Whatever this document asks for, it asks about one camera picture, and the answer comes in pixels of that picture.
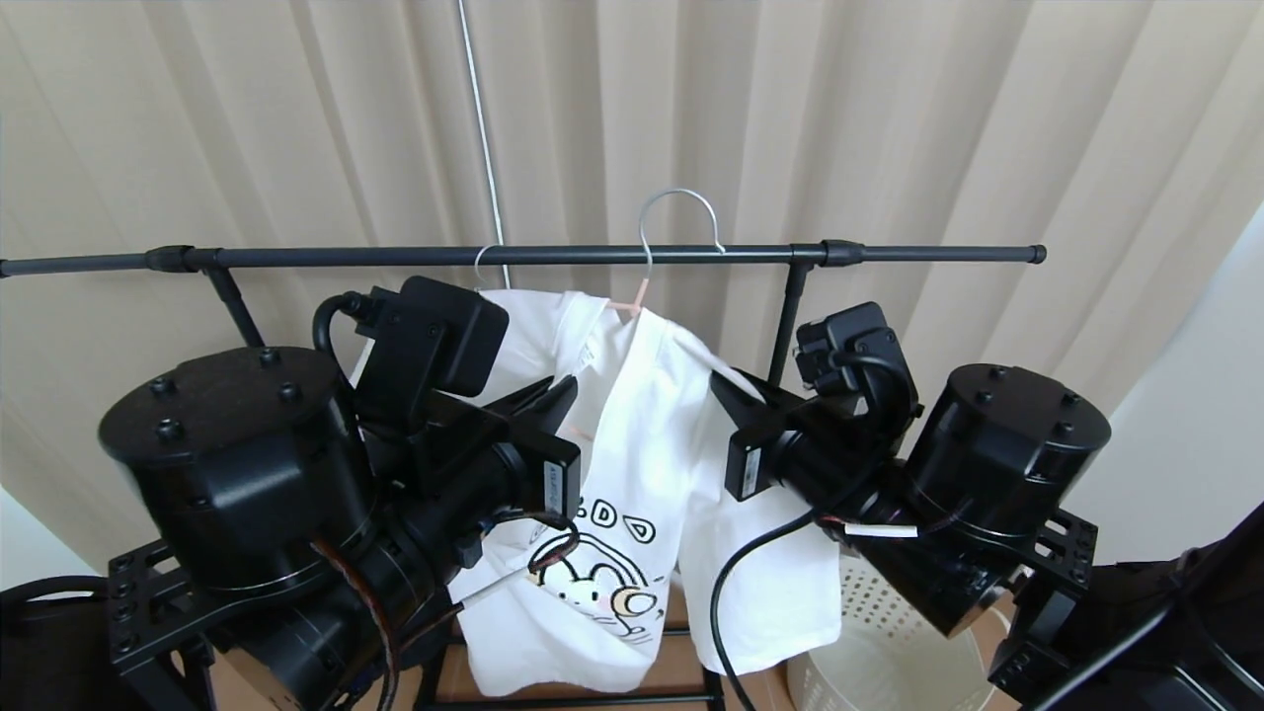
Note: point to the pink clothes hanger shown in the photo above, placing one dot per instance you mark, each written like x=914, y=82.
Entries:
x=639, y=296
x=476, y=269

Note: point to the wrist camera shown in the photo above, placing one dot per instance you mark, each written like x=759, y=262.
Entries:
x=434, y=336
x=854, y=346

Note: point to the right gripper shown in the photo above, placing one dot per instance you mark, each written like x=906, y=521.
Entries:
x=790, y=464

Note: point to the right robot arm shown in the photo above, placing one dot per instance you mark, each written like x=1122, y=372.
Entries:
x=1007, y=444

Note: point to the beige curtain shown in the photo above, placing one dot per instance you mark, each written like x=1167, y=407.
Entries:
x=938, y=118

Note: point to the white printed t-shirt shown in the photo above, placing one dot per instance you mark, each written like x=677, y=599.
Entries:
x=642, y=464

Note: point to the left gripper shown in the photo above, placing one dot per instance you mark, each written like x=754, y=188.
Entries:
x=474, y=484

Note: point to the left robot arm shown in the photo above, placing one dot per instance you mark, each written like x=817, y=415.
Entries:
x=237, y=464

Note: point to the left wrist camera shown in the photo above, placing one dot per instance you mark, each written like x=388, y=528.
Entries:
x=434, y=336

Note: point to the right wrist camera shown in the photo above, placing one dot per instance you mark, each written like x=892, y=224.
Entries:
x=854, y=346

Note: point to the black clothes rack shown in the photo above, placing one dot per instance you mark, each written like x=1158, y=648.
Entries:
x=296, y=257

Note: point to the white laundry basket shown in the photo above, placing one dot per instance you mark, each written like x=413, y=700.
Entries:
x=889, y=652

